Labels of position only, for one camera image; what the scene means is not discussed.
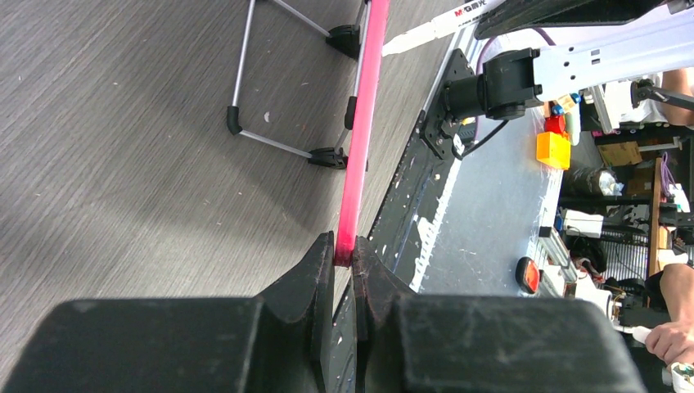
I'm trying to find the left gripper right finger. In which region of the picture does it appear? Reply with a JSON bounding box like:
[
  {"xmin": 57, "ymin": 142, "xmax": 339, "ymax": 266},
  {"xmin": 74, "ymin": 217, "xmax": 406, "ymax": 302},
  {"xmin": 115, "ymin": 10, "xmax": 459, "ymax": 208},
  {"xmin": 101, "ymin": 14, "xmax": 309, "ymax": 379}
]
[{"xmin": 352, "ymin": 237, "xmax": 646, "ymax": 392}]

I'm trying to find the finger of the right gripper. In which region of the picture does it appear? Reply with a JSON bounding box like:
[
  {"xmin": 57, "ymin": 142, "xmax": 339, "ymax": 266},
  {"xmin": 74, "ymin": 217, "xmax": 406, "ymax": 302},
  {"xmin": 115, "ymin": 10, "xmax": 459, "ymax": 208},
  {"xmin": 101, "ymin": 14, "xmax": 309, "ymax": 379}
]
[{"xmin": 474, "ymin": 0, "xmax": 664, "ymax": 39}]

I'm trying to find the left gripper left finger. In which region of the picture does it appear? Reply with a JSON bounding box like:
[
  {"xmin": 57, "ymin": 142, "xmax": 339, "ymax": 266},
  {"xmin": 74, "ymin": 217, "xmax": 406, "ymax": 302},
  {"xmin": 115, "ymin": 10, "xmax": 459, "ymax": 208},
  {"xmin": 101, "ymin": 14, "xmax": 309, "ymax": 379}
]
[{"xmin": 3, "ymin": 233, "xmax": 334, "ymax": 392}]

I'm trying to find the white marker pen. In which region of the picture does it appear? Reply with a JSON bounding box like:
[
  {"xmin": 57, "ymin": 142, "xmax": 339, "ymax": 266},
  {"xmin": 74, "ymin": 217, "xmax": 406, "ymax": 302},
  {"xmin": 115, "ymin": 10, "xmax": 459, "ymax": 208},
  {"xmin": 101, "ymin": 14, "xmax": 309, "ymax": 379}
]
[{"xmin": 381, "ymin": 0, "xmax": 504, "ymax": 56}]

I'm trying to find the pink framed whiteboard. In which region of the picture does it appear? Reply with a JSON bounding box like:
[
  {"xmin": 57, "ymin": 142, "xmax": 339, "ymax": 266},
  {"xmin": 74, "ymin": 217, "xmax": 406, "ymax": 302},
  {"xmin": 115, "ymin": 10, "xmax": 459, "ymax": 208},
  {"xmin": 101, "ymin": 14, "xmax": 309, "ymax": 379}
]
[{"xmin": 333, "ymin": 0, "xmax": 390, "ymax": 268}]

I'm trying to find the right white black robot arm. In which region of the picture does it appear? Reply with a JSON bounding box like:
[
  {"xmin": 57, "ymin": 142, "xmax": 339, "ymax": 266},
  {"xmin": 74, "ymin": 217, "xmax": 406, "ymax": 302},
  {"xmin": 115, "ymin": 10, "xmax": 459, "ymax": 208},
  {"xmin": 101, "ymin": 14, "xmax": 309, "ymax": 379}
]
[{"xmin": 438, "ymin": 1, "xmax": 693, "ymax": 120}]

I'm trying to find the metal whiteboard stand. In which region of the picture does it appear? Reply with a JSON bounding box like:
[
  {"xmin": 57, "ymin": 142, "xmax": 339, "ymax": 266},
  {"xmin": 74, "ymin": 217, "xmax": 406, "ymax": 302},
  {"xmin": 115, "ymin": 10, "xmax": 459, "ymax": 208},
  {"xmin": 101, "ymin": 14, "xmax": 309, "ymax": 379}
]
[{"xmin": 226, "ymin": 0, "xmax": 372, "ymax": 170}]

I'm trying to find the person's bare hand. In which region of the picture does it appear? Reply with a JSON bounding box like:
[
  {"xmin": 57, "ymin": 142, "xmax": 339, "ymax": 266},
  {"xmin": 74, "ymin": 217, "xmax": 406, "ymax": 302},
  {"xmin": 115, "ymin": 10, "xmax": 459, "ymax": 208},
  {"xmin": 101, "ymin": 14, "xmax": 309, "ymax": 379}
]
[{"xmin": 646, "ymin": 320, "xmax": 693, "ymax": 366}]

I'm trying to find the red black round object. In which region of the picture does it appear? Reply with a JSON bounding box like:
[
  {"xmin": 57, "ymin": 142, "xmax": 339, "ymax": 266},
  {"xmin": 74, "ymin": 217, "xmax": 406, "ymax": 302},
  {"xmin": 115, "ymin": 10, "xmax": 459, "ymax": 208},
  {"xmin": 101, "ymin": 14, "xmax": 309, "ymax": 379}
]
[{"xmin": 515, "ymin": 256, "xmax": 542, "ymax": 295}]

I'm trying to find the orange plastic box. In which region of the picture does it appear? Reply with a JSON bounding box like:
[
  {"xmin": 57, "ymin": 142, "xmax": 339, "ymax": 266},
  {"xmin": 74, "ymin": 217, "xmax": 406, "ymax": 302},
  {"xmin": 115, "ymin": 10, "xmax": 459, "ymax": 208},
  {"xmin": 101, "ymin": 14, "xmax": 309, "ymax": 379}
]
[{"xmin": 535, "ymin": 132, "xmax": 571, "ymax": 170}]

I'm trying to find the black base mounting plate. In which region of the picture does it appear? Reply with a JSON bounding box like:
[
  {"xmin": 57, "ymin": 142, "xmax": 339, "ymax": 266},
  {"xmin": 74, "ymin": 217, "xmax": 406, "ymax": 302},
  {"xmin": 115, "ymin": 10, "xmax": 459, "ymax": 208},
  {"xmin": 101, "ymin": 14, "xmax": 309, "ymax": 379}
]
[{"xmin": 327, "ymin": 49, "xmax": 474, "ymax": 392}]

